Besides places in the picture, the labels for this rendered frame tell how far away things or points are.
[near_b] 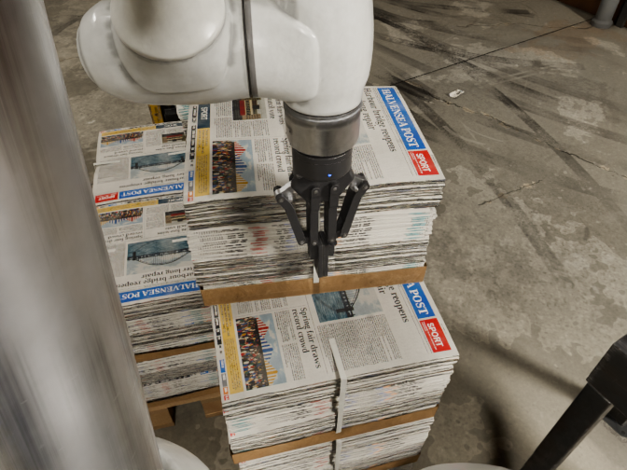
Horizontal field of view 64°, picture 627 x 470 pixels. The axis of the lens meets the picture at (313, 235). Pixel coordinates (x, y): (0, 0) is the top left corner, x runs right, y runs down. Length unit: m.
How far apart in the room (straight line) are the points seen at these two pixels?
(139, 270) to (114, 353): 1.11
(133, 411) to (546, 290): 2.00
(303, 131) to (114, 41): 0.21
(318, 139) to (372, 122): 0.28
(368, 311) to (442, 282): 1.19
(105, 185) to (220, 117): 0.74
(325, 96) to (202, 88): 0.12
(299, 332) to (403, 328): 0.17
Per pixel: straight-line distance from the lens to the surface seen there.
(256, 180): 0.72
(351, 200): 0.68
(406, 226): 0.78
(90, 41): 0.54
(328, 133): 0.57
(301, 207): 0.72
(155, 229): 1.37
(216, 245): 0.76
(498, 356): 1.88
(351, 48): 0.52
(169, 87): 0.52
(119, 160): 1.64
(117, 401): 0.17
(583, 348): 2.02
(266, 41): 0.51
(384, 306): 0.86
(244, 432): 0.87
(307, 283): 0.83
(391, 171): 0.74
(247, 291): 0.84
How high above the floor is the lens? 1.51
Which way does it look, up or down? 45 degrees down
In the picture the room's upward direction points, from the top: straight up
